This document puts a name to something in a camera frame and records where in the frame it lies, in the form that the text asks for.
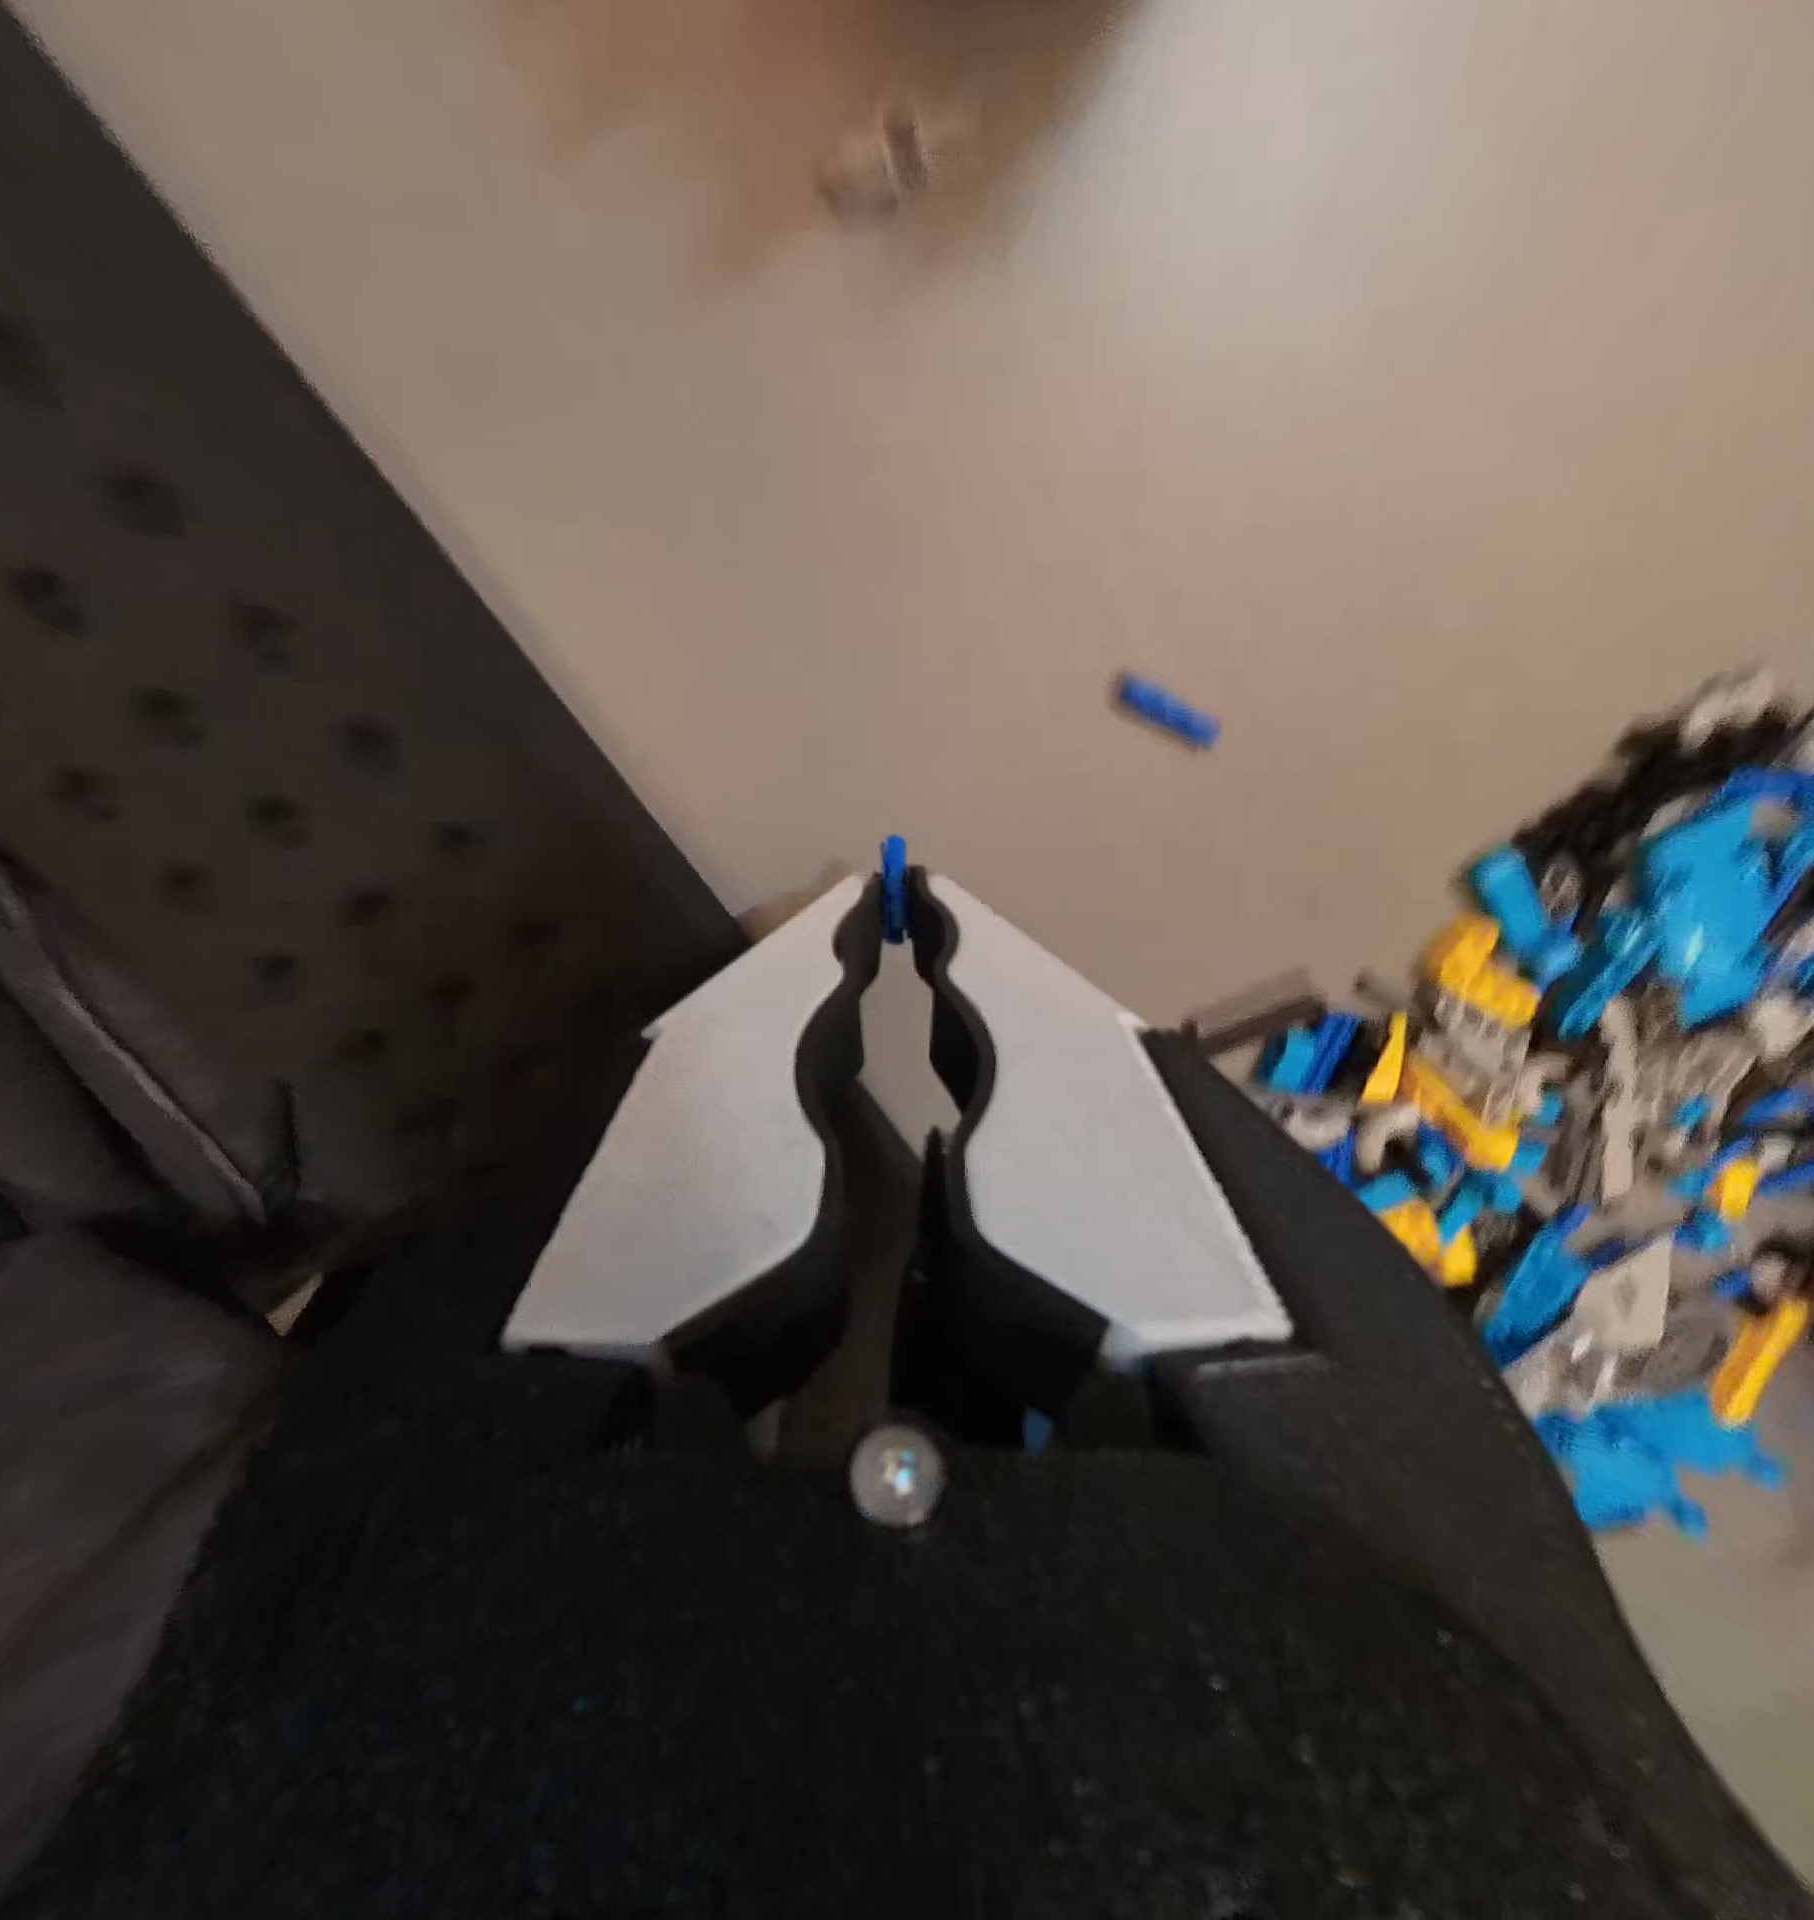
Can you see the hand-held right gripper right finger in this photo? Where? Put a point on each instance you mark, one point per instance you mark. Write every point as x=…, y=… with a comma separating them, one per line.
x=1117, y=1184

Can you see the grey desk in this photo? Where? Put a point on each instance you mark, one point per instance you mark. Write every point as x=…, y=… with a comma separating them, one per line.
x=1146, y=451

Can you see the black perforated chair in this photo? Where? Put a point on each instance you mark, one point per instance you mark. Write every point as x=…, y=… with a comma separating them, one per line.
x=247, y=675

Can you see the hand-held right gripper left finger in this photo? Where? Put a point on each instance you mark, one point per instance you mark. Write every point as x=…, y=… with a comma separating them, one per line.
x=683, y=1184

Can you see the blue connector pin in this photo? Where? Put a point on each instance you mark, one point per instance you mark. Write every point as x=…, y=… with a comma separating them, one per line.
x=1165, y=710
x=895, y=892

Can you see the pile of building parts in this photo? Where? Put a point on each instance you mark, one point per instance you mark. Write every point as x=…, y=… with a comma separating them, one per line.
x=1627, y=1081

